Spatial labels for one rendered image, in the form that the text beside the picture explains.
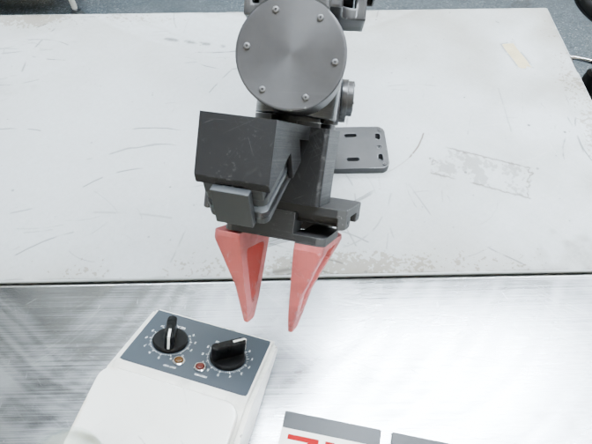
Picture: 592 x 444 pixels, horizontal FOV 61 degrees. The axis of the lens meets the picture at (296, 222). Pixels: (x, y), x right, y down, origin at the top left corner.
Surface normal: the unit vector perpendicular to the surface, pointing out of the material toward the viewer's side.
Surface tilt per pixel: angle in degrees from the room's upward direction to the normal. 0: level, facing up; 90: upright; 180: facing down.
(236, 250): 64
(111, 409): 0
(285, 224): 43
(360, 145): 0
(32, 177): 0
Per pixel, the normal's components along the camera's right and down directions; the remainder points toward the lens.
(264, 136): -0.28, 0.13
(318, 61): -0.06, 0.17
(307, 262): -0.30, 0.47
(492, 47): 0.00, -0.55
